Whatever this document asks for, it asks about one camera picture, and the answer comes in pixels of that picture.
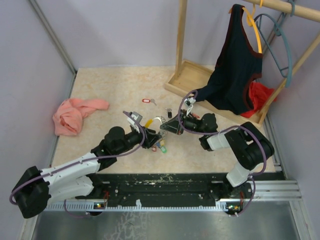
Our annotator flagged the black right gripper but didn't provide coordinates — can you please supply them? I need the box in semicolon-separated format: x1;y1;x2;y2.
160;109;207;136

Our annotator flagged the large keyring with coloured tags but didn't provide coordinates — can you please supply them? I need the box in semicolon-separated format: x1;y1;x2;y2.
144;116;167;154

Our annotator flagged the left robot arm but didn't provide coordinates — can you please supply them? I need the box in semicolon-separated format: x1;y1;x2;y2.
9;126;162;219

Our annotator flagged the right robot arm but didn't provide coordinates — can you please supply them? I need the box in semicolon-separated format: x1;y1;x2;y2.
160;110;275;198

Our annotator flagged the key with black fob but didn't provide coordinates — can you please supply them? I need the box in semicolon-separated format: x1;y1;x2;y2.
165;108;173;119

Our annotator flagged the wooden clothes rack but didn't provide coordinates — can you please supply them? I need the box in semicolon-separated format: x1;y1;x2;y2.
164;0;320;127

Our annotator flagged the pink crumpled cloth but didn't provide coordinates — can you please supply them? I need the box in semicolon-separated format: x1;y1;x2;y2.
52;98;110;136

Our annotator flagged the dark navy tank top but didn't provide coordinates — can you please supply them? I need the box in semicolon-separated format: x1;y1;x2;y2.
193;4;263;118

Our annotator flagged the red cloth in rack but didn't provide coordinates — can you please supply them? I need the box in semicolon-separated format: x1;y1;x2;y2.
241;81;275;119

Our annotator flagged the blue-grey clothes hanger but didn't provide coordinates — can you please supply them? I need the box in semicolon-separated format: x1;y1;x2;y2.
254;12;293;88

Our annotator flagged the yellow clothes hanger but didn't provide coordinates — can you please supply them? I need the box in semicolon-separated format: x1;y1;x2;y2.
242;3;262;54

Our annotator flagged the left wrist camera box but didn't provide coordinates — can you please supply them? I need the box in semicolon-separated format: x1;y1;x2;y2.
127;111;143;133

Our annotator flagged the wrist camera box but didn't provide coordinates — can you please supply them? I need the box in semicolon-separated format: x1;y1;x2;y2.
184;97;196;116
127;111;143;133

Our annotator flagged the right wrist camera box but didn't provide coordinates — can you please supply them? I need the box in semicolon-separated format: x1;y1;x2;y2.
184;97;196;116

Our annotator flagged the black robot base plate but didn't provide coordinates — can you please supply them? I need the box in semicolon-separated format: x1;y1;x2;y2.
79;173;255;215

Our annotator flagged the grey wall corner rail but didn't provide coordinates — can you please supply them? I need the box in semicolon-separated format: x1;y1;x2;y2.
26;0;77;75

